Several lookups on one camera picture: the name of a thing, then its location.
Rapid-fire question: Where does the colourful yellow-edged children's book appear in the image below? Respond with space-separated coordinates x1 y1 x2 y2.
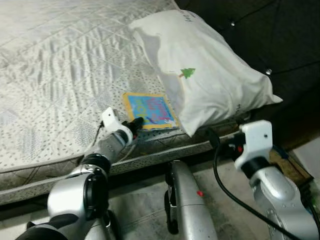
122 92 179 131

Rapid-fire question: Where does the brown floor mat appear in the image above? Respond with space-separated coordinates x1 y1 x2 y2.
270 145 313 201

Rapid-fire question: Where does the silver right robot leg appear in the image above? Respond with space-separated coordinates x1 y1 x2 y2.
165 160 218 240

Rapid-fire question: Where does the white pillow green tree print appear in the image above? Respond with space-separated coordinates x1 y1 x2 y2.
129 9 283 138

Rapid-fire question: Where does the white quilted mattress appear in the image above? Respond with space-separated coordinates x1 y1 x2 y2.
0 0 281 176

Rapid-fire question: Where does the black tufted headboard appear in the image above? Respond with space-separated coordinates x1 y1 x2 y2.
175 0 320 151

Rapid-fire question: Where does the patterned bed base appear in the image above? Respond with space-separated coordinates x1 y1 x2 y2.
0 135 251 206

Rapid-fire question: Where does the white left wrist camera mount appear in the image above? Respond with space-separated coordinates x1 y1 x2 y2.
101 106 123 132

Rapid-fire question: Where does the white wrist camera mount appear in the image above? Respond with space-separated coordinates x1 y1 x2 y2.
101 106 123 132
234 120 274 171

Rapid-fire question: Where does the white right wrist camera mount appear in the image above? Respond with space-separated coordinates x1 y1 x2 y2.
234 120 274 171

